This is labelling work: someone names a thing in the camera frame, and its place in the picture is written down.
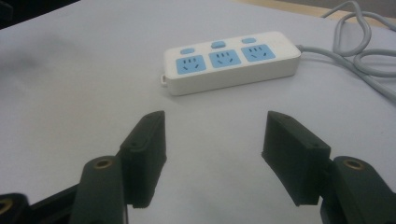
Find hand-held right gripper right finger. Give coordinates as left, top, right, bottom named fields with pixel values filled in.
left=261, top=110, right=396, bottom=224

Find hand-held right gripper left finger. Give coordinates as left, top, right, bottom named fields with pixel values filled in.
left=68, top=110, right=167, bottom=224

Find white power strip blue sockets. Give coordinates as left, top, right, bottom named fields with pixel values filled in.
left=161, top=31, right=302, bottom=96

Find grey power strip cable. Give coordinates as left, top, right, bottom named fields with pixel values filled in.
left=295, top=0, right=396, bottom=104

